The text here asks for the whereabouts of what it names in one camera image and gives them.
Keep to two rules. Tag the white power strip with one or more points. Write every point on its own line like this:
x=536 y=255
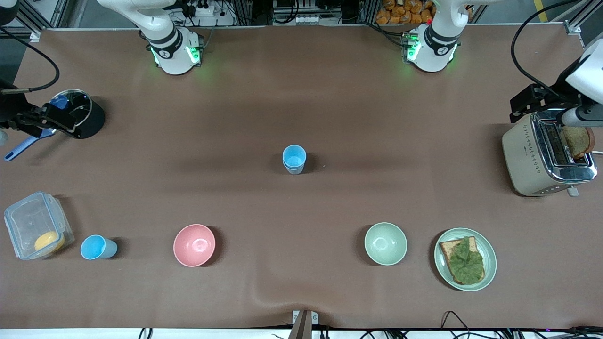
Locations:
x=202 y=8

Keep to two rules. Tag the light blue cup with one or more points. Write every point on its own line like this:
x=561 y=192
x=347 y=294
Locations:
x=96 y=247
x=294 y=156

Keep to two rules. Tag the pale green plate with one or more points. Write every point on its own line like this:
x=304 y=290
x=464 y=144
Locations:
x=487 y=256

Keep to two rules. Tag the blue cup with white inside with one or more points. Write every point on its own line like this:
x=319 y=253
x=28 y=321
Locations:
x=295 y=170

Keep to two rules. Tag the blue knob in saucepan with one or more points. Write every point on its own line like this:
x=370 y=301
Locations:
x=59 y=101

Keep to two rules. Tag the metal table edge bracket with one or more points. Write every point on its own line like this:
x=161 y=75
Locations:
x=304 y=324

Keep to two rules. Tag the yellow round food piece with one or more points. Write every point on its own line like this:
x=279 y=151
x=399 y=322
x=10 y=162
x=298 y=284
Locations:
x=49 y=242

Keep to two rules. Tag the brown toast slice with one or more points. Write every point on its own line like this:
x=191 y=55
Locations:
x=578 y=141

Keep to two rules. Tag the pale green bowl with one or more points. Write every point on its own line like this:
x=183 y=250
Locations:
x=385 y=243

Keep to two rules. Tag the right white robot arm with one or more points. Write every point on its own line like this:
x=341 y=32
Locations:
x=165 y=42

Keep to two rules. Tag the pink bowl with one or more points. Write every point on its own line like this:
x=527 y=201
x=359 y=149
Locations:
x=194 y=245

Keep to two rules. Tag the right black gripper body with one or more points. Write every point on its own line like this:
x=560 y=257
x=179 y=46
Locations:
x=10 y=112

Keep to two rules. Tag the clear plastic food container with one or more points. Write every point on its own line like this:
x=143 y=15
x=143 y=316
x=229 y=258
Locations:
x=28 y=221

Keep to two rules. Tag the bag of orange buns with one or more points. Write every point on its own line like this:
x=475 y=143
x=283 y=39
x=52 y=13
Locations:
x=405 y=12

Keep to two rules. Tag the bread slice under lettuce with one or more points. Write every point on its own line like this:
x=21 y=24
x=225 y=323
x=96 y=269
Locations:
x=447 y=247

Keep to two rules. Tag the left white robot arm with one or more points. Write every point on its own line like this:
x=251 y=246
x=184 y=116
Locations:
x=440 y=42

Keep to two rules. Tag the beige and chrome toaster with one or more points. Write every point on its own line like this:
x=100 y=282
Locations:
x=523 y=155

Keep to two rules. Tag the green lettuce leaf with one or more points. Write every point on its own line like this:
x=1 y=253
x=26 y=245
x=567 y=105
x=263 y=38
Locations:
x=466 y=263

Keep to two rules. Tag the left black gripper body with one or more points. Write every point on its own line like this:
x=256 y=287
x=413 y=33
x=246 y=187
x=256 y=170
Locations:
x=552 y=97

